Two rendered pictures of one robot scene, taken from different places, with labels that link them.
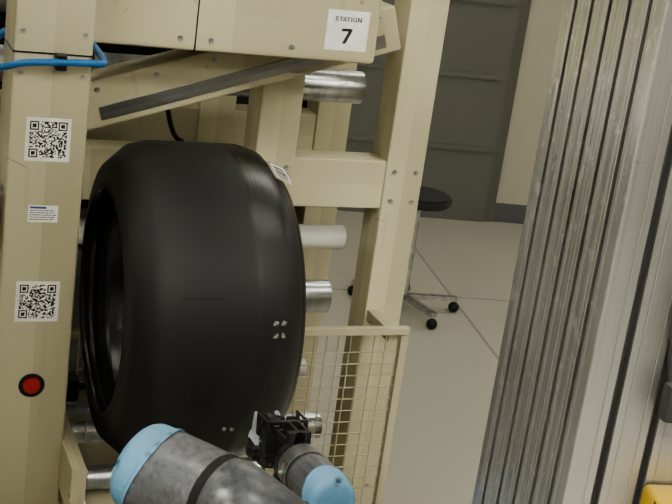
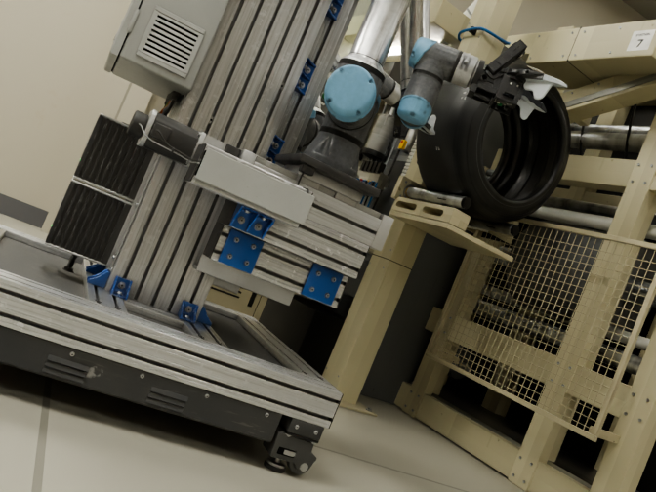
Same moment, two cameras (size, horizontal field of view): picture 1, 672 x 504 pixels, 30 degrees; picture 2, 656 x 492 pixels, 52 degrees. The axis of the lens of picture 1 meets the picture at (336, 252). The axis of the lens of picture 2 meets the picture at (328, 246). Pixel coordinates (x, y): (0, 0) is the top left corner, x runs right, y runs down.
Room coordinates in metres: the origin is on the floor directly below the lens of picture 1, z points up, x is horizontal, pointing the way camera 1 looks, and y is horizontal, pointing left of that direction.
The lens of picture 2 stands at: (1.38, -2.25, 0.49)
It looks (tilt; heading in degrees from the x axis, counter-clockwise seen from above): 2 degrees up; 81
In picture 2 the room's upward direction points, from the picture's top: 23 degrees clockwise
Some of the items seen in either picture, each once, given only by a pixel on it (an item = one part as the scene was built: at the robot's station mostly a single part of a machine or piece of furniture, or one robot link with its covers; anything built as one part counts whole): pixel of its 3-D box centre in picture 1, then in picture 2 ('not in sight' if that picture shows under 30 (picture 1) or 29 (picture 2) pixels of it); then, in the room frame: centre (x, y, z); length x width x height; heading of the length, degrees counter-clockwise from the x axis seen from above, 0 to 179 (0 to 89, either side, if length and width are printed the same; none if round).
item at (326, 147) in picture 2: not in sight; (334, 153); (1.58, -0.54, 0.77); 0.15 x 0.15 x 0.10
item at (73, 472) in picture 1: (61, 442); (431, 204); (2.16, 0.47, 0.90); 0.40 x 0.03 x 0.10; 23
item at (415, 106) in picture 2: not in sight; (418, 100); (1.70, -0.69, 0.94); 0.11 x 0.08 x 0.11; 77
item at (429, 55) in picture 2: not in sight; (433, 60); (1.69, -0.70, 1.04); 0.11 x 0.08 x 0.09; 167
